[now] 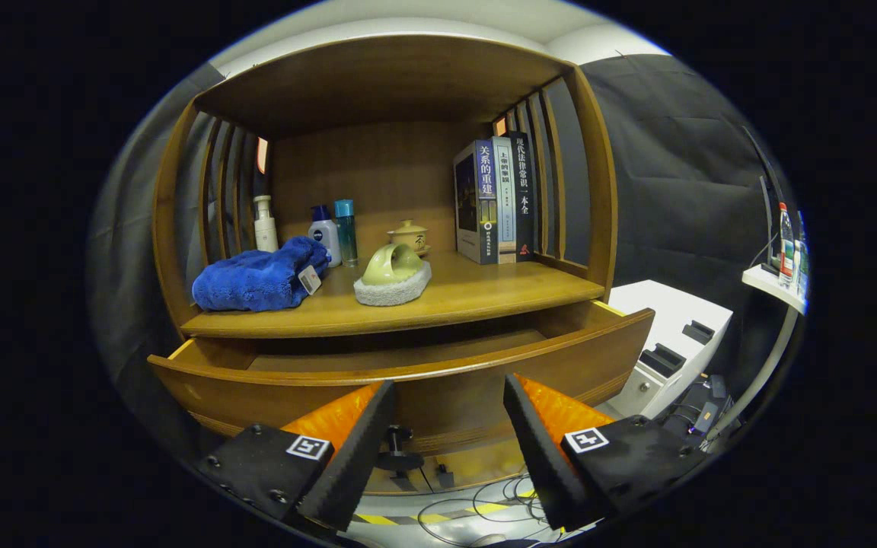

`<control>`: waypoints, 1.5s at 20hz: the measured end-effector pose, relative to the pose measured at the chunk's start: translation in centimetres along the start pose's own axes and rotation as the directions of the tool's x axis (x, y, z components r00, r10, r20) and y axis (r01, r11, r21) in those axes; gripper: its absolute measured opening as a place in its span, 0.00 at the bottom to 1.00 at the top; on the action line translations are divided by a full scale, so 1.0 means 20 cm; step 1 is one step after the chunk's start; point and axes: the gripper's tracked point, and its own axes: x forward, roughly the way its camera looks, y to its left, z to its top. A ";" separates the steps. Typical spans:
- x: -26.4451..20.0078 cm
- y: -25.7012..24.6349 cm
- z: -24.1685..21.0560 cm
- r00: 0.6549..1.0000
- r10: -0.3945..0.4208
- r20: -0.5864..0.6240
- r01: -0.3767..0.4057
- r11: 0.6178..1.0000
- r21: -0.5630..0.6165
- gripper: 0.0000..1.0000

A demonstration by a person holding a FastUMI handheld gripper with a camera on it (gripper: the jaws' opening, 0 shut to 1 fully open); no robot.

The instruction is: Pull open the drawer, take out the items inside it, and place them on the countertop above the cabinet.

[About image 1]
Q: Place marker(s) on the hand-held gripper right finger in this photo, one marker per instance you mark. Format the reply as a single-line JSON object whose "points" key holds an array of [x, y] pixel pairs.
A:
{"points": [[541, 457]]}

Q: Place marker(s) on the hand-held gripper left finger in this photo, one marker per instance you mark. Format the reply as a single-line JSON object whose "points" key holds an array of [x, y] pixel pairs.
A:
{"points": [[351, 457]]}

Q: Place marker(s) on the wooden drawer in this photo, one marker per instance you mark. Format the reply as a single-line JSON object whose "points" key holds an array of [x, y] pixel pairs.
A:
{"points": [[469, 388]]}

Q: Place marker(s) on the green brush with white sponge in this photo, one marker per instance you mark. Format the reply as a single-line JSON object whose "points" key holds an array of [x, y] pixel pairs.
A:
{"points": [[389, 266]]}

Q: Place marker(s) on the wooden countertop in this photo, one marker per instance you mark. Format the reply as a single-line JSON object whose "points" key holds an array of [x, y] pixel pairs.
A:
{"points": [[484, 293]]}

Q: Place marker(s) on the wooden cabinet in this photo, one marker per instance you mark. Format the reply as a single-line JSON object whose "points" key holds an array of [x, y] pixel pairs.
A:
{"points": [[377, 167]]}

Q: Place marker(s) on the yellow black floor tape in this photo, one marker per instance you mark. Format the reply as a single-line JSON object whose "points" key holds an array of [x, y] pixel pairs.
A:
{"points": [[484, 508]]}

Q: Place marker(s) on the black electronic devices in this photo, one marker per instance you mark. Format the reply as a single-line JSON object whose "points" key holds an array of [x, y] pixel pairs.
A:
{"points": [[705, 415]]}

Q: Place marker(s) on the blue towel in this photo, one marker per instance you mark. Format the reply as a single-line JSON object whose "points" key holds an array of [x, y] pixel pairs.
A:
{"points": [[256, 281]]}

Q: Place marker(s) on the white bottle with blue cap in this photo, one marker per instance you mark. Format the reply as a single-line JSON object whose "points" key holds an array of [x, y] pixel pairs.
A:
{"points": [[326, 232]]}

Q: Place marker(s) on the clear teal bottle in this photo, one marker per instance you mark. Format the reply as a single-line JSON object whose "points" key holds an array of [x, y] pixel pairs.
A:
{"points": [[346, 228]]}

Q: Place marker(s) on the beige lidded tea cup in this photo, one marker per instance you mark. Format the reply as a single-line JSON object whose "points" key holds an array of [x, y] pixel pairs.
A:
{"points": [[412, 236]]}

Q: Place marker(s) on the white pump bottle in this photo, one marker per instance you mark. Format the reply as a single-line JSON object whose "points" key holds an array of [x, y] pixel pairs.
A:
{"points": [[266, 232]]}

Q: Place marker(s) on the pale spine book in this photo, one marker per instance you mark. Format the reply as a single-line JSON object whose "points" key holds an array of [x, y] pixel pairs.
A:
{"points": [[505, 205]]}

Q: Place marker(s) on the blue spine book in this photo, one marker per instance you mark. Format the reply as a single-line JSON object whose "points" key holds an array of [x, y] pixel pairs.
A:
{"points": [[484, 198]]}

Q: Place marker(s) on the white side table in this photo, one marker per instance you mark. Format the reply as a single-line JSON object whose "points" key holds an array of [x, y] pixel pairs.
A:
{"points": [[770, 283]]}

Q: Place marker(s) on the dark monitor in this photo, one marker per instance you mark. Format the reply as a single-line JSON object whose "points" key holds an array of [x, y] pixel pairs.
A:
{"points": [[767, 228]]}

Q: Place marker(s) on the white cap water bottle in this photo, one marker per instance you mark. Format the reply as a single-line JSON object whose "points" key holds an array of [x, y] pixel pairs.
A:
{"points": [[801, 262]]}

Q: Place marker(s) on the red cap water bottle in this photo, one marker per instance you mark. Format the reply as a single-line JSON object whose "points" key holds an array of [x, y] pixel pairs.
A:
{"points": [[786, 243]]}

